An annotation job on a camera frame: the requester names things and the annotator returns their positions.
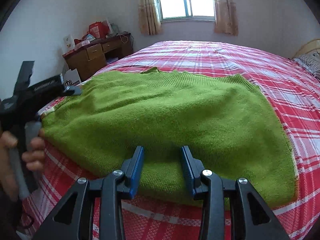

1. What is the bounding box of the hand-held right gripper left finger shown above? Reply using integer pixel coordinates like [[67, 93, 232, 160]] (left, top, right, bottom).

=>
[[32, 145, 145, 240]]

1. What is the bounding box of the brown wooden desk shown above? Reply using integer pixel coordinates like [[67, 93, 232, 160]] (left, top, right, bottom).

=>
[[62, 33, 134, 82]]

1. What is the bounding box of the red gift box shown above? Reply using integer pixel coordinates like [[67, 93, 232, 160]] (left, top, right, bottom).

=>
[[89, 21, 110, 38]]

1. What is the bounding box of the white paper bag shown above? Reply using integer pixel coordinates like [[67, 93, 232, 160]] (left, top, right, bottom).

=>
[[64, 69, 82, 85]]

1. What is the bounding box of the sliding glass window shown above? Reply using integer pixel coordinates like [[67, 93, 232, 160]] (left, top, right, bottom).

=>
[[150, 0, 216, 22]]

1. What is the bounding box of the person's left hand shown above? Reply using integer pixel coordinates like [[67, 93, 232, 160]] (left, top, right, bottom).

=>
[[0, 128, 47, 202]]

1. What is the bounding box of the green striped knit sweater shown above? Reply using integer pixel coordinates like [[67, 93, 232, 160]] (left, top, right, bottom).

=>
[[37, 67, 299, 209]]

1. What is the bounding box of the beige patterned curtain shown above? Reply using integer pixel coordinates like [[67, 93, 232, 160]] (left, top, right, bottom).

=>
[[214, 0, 239, 36], [138, 0, 163, 35]]

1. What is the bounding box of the red plaid bedsheet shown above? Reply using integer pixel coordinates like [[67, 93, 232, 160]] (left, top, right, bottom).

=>
[[21, 40, 320, 240]]

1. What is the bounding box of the white printed box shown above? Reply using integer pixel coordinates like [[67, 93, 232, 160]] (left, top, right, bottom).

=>
[[63, 34, 75, 53]]

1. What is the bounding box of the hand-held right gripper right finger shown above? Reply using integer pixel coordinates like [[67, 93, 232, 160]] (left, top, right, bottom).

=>
[[180, 145, 292, 240]]

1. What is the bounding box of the white cable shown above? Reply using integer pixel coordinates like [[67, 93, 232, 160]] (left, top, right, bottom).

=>
[[119, 32, 134, 44]]

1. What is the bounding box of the cream wooden bed headboard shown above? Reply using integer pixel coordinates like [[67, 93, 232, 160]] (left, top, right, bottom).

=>
[[291, 39, 320, 60]]

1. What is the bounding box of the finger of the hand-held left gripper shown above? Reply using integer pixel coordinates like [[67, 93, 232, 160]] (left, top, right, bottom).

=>
[[64, 85, 82, 97]]

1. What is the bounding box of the striped pillow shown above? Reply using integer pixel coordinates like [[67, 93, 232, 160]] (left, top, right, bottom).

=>
[[294, 52, 320, 79]]

